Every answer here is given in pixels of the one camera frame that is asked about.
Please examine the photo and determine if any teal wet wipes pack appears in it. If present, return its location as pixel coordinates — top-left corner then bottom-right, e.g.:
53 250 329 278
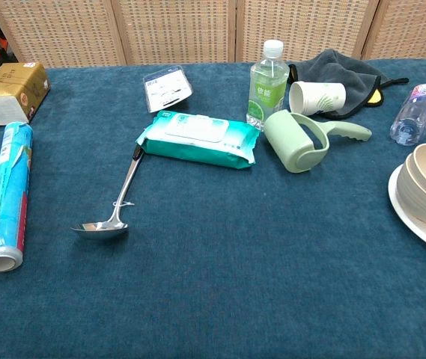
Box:
135 110 261 170

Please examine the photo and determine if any light green lint roller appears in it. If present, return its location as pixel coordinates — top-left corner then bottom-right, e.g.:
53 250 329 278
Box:
264 109 373 174

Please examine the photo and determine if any green label water bottle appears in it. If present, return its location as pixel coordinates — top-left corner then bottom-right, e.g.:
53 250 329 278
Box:
246 39 290 132

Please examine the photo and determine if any white blister card package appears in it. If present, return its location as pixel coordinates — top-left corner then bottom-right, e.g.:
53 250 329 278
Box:
142 65 194 114

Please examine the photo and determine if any blue tablecloth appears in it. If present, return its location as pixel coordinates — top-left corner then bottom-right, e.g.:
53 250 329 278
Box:
0 58 426 359

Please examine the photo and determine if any stainless steel ladle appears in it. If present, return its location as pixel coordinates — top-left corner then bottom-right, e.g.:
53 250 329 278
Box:
70 144 143 241

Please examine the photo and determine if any white paper cup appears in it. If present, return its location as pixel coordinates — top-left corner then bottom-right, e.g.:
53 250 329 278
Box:
288 81 347 115

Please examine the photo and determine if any wicker folding screen panel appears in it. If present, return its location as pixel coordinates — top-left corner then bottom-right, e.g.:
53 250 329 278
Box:
361 0 426 61
111 0 237 66
234 0 380 64
0 0 127 69

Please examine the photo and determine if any grey towel with yellow patch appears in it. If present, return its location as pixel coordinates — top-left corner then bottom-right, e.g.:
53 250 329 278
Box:
287 49 410 120

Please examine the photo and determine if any white plate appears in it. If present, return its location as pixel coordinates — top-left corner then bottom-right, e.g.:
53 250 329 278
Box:
387 162 426 259

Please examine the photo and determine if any blue cling film roll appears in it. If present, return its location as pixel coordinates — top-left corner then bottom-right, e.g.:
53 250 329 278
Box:
0 121 34 273

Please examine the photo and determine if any clear bottle purple label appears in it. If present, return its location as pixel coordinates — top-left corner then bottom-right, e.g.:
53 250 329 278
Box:
389 83 426 147

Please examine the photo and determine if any gold tissue pack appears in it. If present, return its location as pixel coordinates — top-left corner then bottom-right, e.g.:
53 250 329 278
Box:
0 61 52 127

